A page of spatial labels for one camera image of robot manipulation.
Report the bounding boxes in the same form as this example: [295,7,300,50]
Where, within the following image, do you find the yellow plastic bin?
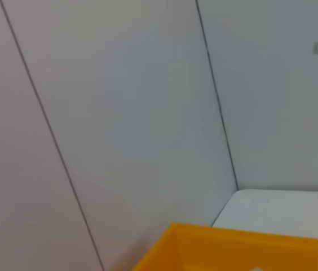
[132,222,318,271]

